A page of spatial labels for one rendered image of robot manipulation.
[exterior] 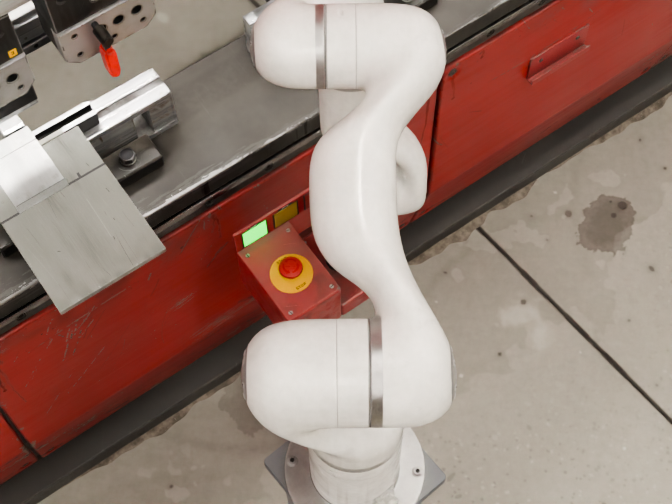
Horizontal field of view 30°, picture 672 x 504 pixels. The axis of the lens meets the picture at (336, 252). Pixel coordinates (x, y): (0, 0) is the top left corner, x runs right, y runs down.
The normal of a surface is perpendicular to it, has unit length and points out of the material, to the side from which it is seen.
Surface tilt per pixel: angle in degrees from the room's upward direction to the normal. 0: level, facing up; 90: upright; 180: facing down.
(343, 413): 66
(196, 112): 0
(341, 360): 9
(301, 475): 0
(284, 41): 31
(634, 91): 0
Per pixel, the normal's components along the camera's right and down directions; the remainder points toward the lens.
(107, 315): 0.58, 0.73
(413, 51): 0.04, -0.25
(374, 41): -0.09, -0.03
